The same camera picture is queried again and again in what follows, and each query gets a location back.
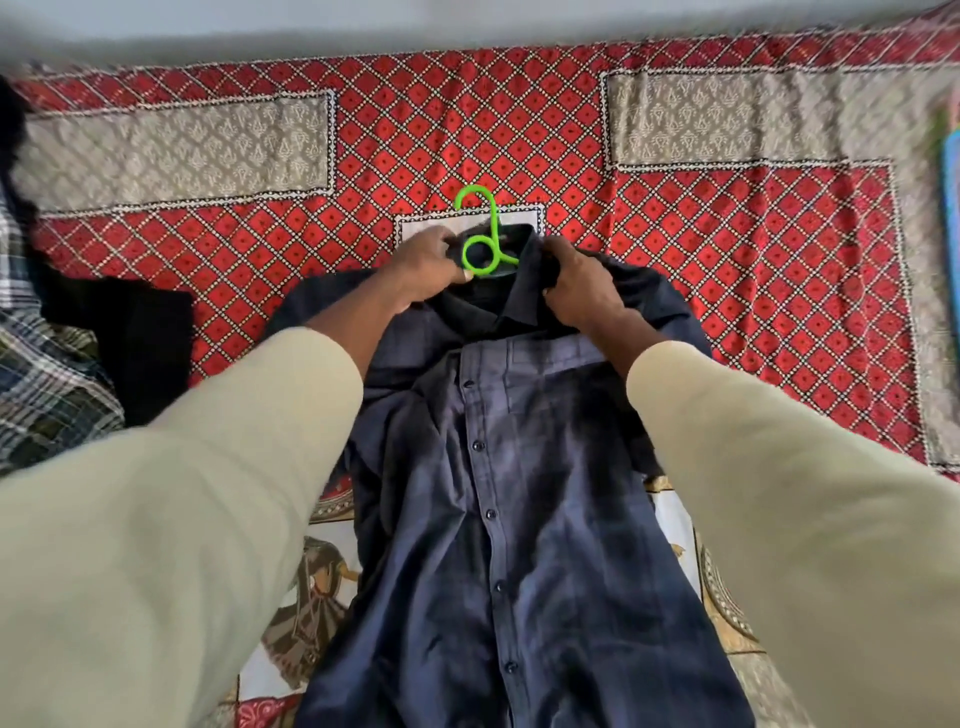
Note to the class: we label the person's right hand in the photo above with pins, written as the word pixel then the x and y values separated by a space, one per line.
pixel 581 289

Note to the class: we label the person's left hand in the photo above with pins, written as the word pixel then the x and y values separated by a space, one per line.
pixel 424 270

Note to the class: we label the person's left thumb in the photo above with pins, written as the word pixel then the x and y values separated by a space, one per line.
pixel 459 271

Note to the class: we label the person's right fingers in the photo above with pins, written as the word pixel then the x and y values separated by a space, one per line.
pixel 556 259

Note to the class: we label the green plastic clothes hanger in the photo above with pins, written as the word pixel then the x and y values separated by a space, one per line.
pixel 481 240

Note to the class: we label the dark blue button shirt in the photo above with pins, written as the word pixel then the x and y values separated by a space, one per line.
pixel 517 480

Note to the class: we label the person's right forearm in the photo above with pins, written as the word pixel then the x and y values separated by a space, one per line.
pixel 795 517

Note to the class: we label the person's left forearm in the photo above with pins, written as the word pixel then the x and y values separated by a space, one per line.
pixel 187 510

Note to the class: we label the red patterned bedsheet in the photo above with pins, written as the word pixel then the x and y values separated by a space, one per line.
pixel 525 150

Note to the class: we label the black garment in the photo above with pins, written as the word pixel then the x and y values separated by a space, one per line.
pixel 127 337

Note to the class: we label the light blue object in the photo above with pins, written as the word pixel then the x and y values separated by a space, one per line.
pixel 952 210

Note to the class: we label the plaid checked cloth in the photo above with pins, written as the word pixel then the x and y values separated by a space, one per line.
pixel 41 360

